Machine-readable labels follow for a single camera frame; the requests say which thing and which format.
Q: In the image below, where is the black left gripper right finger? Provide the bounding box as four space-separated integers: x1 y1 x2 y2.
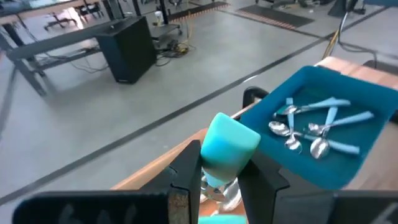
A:
238 151 398 224

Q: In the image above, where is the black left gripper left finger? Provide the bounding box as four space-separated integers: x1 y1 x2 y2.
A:
12 139 203 224

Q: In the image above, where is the silver spoon with blue handle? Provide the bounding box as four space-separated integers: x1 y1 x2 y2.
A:
310 105 339 160
269 120 361 156
198 111 262 214
284 97 303 154
273 96 352 118
307 111 375 137

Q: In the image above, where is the blue plastic bin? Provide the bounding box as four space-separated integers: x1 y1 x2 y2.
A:
239 65 398 190

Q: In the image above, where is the black computer tower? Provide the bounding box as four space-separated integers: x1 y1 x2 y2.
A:
95 15 158 85

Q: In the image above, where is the yellow stick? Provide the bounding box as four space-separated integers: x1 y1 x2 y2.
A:
322 29 340 60

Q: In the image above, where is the grey metal workbench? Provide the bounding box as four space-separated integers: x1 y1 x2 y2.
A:
0 0 125 97

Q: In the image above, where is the low rolling cart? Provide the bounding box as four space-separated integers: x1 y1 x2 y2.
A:
149 21 184 41

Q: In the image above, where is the black floor mat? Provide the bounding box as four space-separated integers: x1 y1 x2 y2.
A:
238 4 315 29

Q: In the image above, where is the black chair base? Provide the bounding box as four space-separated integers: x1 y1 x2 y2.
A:
43 12 78 32

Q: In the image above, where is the black stand base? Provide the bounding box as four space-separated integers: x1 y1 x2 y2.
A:
328 0 368 18

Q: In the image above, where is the black mat with orange edge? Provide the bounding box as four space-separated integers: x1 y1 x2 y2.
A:
167 1 231 23

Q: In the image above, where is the black rounded bracket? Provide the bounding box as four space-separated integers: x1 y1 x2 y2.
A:
242 86 270 110

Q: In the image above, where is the tangle of floor cables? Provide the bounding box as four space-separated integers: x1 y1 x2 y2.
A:
154 37 196 68

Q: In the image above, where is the grey hanging cable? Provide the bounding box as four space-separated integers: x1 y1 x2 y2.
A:
337 11 379 69

